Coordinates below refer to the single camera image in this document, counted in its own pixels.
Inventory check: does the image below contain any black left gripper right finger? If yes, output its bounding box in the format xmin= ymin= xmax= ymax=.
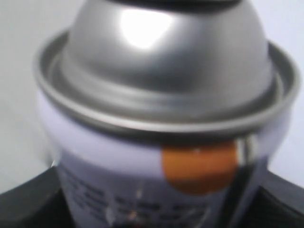
xmin=228 ymin=166 xmax=304 ymax=228

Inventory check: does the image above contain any silver spray can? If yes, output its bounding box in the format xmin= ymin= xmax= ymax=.
xmin=35 ymin=0 xmax=300 ymax=228

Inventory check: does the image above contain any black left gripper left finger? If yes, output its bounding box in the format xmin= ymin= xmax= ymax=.
xmin=0 ymin=167 xmax=75 ymax=228

